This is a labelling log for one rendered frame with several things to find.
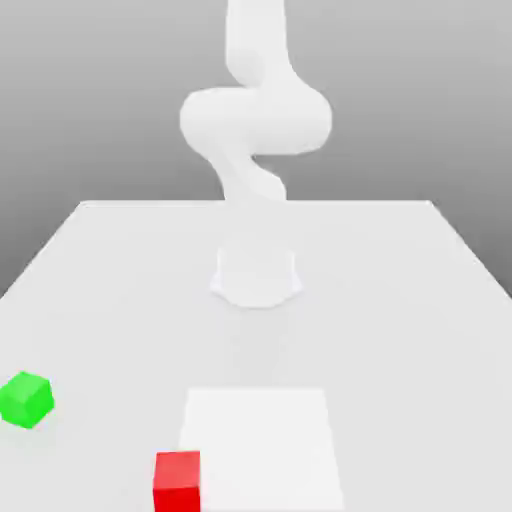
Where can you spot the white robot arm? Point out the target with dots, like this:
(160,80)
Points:
(256,120)

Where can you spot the small red cube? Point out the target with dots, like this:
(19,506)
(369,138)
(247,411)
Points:
(176,480)

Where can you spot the small green cube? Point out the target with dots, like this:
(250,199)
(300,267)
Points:
(26,400)

